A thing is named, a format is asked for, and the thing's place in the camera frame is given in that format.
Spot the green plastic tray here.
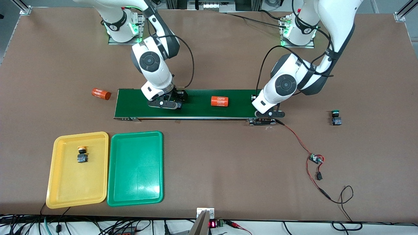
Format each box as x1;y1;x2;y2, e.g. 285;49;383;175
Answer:
107;131;164;207

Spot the red clip lead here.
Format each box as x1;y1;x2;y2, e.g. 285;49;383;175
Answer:
225;220;253;235

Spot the teal cable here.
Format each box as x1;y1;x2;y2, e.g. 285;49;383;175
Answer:
43;216;54;235

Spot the thin black table cable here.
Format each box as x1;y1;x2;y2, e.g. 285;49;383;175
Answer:
225;12;288;29

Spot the thick black table cable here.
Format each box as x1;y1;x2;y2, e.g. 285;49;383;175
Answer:
260;9;285;21

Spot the yellow push button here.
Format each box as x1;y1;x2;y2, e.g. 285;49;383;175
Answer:
77;146;88;164

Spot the grey device with lights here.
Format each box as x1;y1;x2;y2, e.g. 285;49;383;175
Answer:
195;0;236;12

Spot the yellow plastic tray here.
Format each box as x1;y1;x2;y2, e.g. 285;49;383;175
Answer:
46;132;109;209

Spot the aluminium frame corner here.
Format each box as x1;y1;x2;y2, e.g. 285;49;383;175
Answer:
12;0;33;15
394;0;418;23

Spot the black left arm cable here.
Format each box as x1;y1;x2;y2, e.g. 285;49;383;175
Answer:
256;0;335;95

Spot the green conveyor belt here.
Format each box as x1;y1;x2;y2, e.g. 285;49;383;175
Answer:
113;88;277;126

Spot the thin black wire loop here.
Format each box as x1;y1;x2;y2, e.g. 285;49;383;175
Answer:
330;185;363;231

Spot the orange 4680 cylinder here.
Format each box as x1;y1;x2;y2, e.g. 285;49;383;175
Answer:
91;87;112;101
211;96;229;107

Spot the aluminium camera mount bar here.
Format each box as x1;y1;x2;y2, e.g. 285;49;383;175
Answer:
189;208;215;235

